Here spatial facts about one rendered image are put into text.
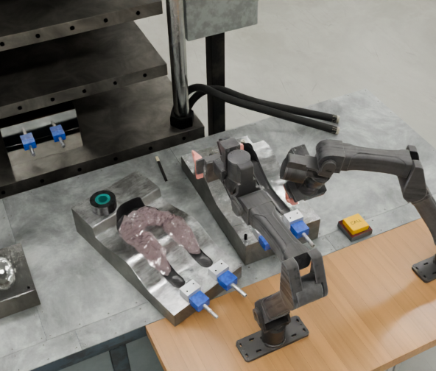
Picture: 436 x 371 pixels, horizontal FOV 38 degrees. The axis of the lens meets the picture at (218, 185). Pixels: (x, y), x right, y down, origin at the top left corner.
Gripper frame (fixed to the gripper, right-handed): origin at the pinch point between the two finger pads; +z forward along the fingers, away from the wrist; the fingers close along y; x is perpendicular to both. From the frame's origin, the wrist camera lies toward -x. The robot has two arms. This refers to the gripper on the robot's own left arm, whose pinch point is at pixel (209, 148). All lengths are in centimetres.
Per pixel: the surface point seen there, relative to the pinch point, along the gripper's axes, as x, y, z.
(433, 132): 118, -182, 90
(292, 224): 29.6, -21.5, -10.7
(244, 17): 7, -49, 75
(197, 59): 115, -92, 224
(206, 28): 7, -34, 75
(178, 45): 4, -17, 62
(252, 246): 32.2, -7.9, -11.2
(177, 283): 35.0, 17.0, -11.8
